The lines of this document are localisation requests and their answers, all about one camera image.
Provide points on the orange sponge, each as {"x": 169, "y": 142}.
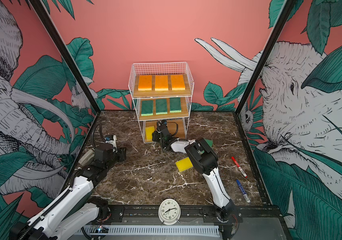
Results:
{"x": 145, "y": 83}
{"x": 178, "y": 82}
{"x": 161, "y": 83}

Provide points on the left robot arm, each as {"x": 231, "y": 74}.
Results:
{"x": 75, "y": 207}

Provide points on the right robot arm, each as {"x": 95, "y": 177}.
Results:
{"x": 204, "y": 161}

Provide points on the red and blue marker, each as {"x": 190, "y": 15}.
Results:
{"x": 245, "y": 195}

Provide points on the white slotted cable duct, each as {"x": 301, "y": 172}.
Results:
{"x": 136, "y": 230}

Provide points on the grey block by wall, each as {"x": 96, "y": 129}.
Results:
{"x": 86, "y": 158}

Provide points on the white alarm clock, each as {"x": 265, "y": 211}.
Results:
{"x": 169, "y": 212}

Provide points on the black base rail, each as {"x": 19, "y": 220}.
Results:
{"x": 189, "y": 212}

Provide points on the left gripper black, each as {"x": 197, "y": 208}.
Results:
{"x": 121, "y": 153}

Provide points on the red marker pen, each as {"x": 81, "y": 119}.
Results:
{"x": 240, "y": 168}

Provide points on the yellow sponge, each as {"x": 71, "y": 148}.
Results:
{"x": 184, "y": 164}
{"x": 148, "y": 133}

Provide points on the green sponge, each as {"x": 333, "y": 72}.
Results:
{"x": 161, "y": 107}
{"x": 147, "y": 108}
{"x": 209, "y": 142}
{"x": 175, "y": 105}

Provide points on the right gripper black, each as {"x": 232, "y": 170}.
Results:
{"x": 155, "y": 137}

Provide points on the white wire three-tier shelf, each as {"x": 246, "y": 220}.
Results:
{"x": 162, "y": 92}

